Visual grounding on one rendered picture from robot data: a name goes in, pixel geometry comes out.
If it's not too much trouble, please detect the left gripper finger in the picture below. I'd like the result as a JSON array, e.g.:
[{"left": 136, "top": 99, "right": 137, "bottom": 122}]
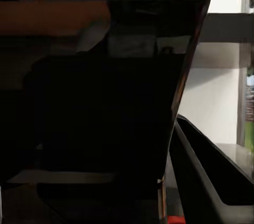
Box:
[{"left": 169, "top": 114, "right": 254, "bottom": 224}]

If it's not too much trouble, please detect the bottle of coffee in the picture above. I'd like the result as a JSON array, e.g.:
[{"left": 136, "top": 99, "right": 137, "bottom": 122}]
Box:
[{"left": 0, "top": 0, "right": 211, "bottom": 224}]

